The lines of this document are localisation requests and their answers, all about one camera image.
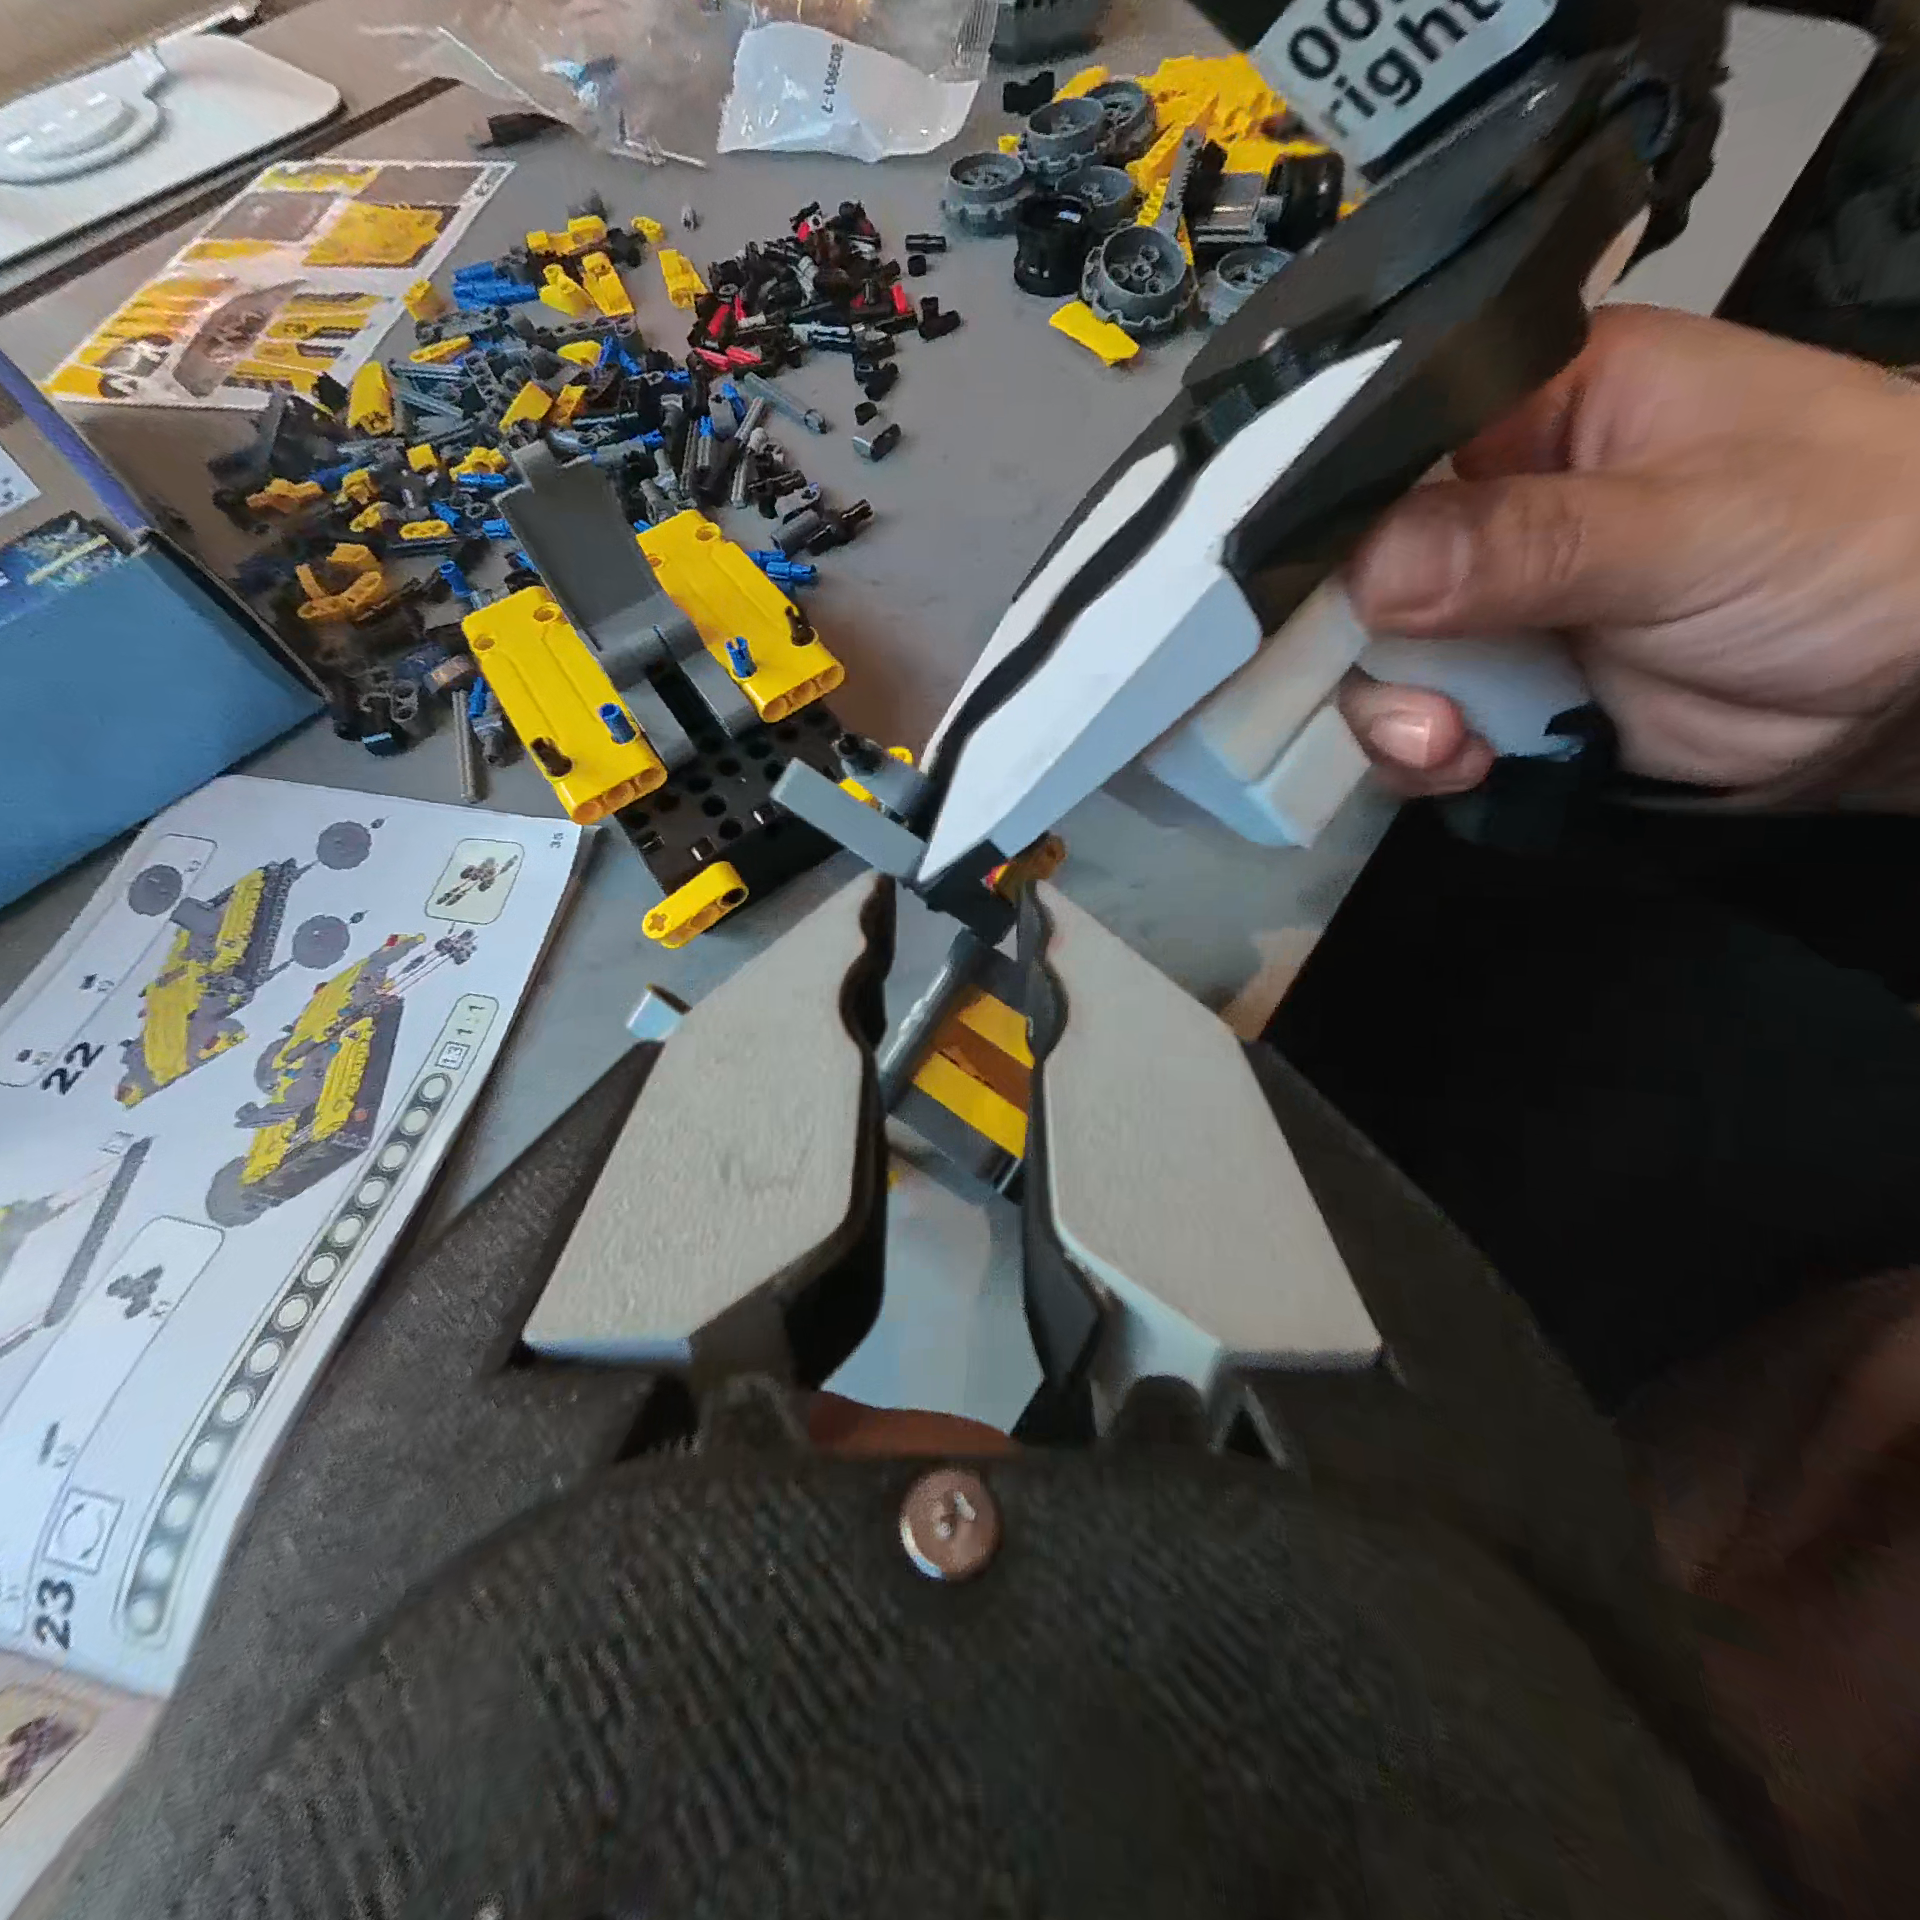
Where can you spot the blue cardboard box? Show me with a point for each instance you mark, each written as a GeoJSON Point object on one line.
{"type": "Point", "coordinates": [132, 723]}

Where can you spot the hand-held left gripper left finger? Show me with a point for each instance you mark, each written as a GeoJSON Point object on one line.
{"type": "Point", "coordinates": [708, 1186]}

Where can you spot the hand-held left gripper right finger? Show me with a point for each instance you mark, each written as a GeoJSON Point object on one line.
{"type": "Point", "coordinates": [1202, 1200]}

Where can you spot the yellow printed leaflet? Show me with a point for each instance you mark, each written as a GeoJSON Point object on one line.
{"type": "Point", "coordinates": [284, 285]}

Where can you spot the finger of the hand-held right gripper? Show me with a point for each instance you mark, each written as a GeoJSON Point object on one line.
{"type": "Point", "coordinates": [1139, 648]}
{"type": "Point", "coordinates": [1052, 601]}

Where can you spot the small yellow brick connector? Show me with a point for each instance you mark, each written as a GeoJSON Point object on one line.
{"type": "Point", "coordinates": [1035, 864]}
{"type": "Point", "coordinates": [695, 912]}

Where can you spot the yellow and grey brick module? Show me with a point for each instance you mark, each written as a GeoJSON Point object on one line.
{"type": "Point", "coordinates": [974, 1066]}

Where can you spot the black and yellow brick assembly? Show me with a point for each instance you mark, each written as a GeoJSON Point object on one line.
{"type": "Point", "coordinates": [556, 689]}

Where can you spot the crumpled clear plastic bags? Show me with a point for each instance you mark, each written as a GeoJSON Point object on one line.
{"type": "Point", "coordinates": [838, 90]}

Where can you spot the small grey oval brick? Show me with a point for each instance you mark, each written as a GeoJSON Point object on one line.
{"type": "Point", "coordinates": [877, 442]}

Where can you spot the pile of loose brick pieces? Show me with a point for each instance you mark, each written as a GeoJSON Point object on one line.
{"type": "Point", "coordinates": [599, 391]}

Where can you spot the person's brown shirt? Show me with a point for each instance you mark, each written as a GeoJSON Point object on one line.
{"type": "Point", "coordinates": [1798, 1575]}

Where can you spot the person's right hand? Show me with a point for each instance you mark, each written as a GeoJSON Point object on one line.
{"type": "Point", "coordinates": [1725, 570]}

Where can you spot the white flat device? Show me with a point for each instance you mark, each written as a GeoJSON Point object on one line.
{"type": "Point", "coordinates": [167, 133]}

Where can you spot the instruction booklet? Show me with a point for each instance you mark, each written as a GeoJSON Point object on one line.
{"type": "Point", "coordinates": [298, 1125]}

